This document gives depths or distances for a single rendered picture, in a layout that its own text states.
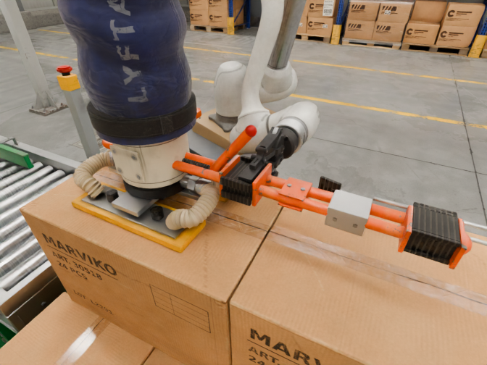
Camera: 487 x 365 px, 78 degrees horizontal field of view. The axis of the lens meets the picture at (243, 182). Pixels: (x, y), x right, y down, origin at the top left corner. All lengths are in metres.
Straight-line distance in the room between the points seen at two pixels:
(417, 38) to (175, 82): 7.25
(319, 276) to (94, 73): 0.56
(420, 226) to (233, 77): 1.01
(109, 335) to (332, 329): 0.71
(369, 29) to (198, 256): 7.27
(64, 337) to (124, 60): 0.84
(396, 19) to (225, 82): 6.46
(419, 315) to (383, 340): 0.09
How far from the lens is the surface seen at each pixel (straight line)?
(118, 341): 1.06
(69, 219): 0.84
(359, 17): 7.68
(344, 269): 0.66
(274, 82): 1.40
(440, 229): 0.58
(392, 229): 0.57
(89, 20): 0.59
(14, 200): 1.79
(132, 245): 0.71
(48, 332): 1.17
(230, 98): 1.38
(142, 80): 0.59
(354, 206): 0.58
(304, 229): 0.72
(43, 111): 4.39
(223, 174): 0.61
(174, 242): 0.66
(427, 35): 7.70
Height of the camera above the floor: 1.44
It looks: 36 degrees down
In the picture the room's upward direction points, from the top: straight up
